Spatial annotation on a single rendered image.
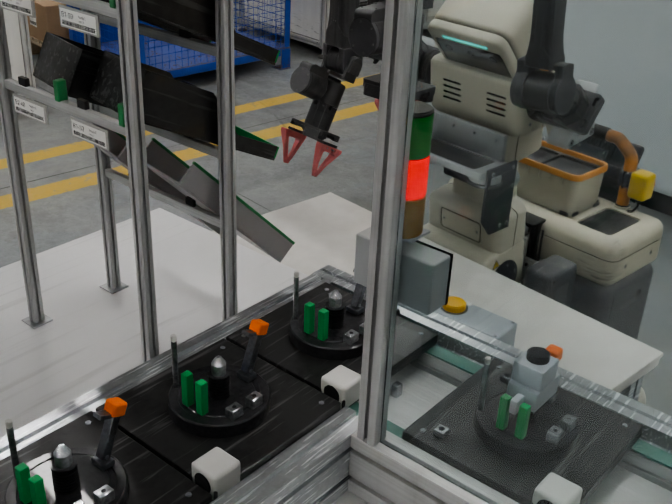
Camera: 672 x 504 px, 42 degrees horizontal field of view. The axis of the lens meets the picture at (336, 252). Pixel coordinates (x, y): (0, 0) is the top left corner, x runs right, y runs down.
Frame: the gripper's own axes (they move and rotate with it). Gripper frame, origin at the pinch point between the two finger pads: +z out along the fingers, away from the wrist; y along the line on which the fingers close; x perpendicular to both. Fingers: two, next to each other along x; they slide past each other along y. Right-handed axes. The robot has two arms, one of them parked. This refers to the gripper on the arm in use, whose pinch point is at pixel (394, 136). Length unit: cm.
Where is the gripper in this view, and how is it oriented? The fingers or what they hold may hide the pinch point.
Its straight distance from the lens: 142.7
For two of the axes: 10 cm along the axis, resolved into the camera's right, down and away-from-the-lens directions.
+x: 6.5, -3.0, 7.0
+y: 7.6, 3.3, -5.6
